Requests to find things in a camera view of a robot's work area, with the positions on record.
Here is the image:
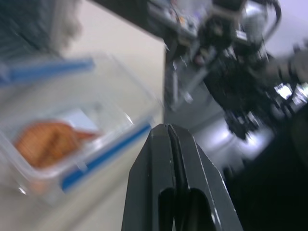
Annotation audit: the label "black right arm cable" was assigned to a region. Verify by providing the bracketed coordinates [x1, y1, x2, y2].
[263, 0, 282, 39]

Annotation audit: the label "silver and black robot body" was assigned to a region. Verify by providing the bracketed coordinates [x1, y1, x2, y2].
[192, 48, 308, 231]

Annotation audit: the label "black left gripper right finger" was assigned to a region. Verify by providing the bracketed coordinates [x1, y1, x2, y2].
[167, 123, 244, 231]

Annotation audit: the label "orange fried food piece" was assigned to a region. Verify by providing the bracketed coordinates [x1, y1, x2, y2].
[13, 119, 102, 169]

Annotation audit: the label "clear food container blue clips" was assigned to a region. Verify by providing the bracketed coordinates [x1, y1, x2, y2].
[0, 55, 158, 206]

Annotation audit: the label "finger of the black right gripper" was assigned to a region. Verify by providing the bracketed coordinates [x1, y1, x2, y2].
[204, 60, 272, 143]

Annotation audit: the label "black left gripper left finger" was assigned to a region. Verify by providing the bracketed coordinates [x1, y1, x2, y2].
[121, 123, 179, 231]

